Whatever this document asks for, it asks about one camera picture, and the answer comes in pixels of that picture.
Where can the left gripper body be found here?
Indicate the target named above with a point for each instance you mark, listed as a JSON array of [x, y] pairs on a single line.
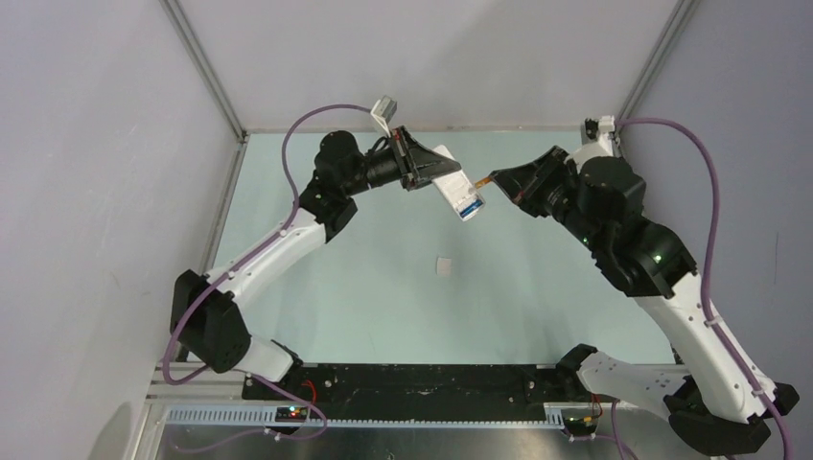
[[406, 165]]

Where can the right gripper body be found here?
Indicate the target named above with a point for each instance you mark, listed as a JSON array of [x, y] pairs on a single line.
[[553, 191]]

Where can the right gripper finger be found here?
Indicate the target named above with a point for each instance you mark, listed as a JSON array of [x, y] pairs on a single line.
[[514, 190], [515, 178]]

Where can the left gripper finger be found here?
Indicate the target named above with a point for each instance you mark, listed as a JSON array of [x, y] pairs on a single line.
[[433, 169], [417, 155]]

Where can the orange battery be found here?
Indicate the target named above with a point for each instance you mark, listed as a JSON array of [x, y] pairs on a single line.
[[482, 183]]

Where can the blue battery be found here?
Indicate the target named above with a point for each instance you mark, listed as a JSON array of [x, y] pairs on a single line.
[[469, 209]]

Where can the white remote control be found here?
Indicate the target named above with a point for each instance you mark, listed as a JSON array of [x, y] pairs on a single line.
[[456, 188]]

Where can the white battery cover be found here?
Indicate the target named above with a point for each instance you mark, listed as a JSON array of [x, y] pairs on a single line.
[[444, 266]]

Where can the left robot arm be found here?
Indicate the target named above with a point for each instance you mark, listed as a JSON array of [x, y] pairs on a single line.
[[208, 309]]

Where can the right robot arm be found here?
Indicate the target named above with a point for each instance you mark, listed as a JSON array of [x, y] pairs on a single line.
[[598, 198]]

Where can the right controller board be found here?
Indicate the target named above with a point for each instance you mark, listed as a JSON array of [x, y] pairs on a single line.
[[580, 422]]

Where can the controller board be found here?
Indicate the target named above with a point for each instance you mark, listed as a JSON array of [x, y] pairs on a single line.
[[291, 414], [580, 422]]

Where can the left controller board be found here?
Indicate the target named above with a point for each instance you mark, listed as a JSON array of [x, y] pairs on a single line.
[[291, 414]]

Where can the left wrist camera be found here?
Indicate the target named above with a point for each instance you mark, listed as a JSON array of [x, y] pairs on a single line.
[[382, 113]]

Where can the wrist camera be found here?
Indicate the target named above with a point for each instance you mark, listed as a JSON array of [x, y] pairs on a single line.
[[382, 113], [600, 132]]

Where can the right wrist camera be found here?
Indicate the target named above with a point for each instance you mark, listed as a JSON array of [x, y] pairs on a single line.
[[600, 132]]

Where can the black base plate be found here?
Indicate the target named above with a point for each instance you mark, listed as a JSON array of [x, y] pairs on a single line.
[[464, 393]]

